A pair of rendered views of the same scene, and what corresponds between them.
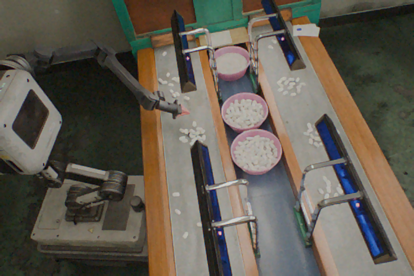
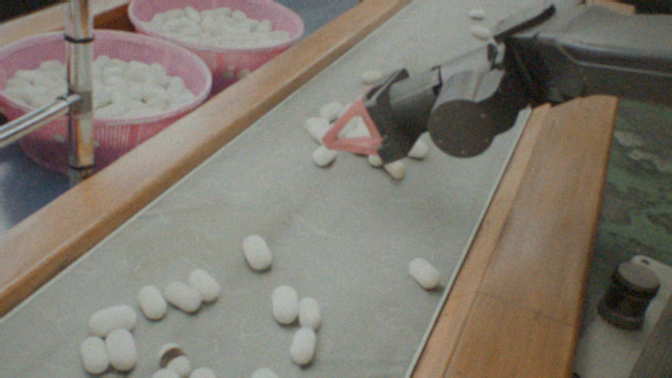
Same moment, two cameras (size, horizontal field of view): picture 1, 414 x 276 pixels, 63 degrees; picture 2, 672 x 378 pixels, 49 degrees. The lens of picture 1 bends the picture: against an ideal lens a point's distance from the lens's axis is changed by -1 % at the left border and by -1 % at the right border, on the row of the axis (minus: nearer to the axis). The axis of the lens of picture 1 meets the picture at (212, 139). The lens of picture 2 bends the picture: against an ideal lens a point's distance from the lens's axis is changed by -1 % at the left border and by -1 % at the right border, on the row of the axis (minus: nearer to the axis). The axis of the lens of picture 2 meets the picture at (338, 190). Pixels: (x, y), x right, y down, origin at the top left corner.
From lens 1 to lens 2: 2.28 m
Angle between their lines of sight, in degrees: 93
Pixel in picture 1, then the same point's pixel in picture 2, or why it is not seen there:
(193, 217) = not seen: hidden behind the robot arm
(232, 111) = (132, 113)
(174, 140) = (445, 168)
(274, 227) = (315, 14)
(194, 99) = (215, 237)
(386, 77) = not seen: outside the picture
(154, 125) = (517, 225)
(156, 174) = (565, 118)
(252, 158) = (240, 30)
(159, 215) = not seen: hidden behind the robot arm
